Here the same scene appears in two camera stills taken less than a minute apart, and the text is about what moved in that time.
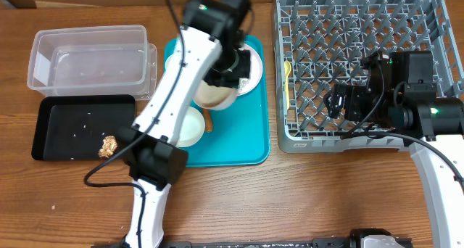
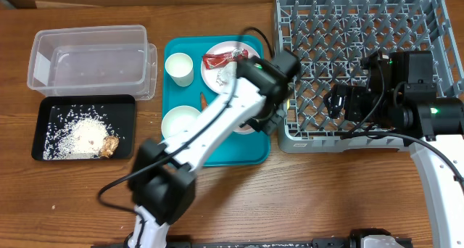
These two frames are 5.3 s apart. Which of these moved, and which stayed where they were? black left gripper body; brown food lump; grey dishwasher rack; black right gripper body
Moved: black left gripper body
Stayed: grey dishwasher rack; brown food lump; black right gripper body
